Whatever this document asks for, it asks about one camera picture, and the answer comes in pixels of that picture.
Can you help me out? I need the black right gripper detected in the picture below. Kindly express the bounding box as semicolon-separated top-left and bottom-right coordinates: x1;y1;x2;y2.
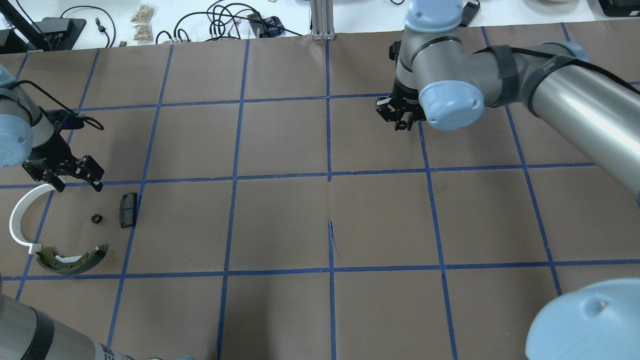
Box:
375;82;426;130

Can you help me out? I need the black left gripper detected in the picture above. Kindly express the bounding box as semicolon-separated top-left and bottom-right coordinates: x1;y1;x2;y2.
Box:
22;132;105;193

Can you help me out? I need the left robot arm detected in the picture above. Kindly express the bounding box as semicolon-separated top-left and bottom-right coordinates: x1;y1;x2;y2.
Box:
0;67;105;193

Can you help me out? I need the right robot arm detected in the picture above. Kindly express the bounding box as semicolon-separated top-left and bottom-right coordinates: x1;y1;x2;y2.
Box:
375;0;640;360

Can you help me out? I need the olive brake shoe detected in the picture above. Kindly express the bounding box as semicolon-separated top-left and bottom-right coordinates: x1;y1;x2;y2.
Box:
36;244;108;276

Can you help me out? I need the black power adapter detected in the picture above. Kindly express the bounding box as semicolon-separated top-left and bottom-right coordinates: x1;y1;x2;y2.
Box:
458;0;482;28

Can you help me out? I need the black flat device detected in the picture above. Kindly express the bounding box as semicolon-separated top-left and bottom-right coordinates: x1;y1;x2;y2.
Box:
598;0;640;18

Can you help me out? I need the white curved plastic bracket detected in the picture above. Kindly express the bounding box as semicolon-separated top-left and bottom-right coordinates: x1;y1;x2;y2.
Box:
8;183;55;255

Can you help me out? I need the aluminium frame post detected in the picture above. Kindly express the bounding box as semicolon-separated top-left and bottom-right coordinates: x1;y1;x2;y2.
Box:
308;0;336;41

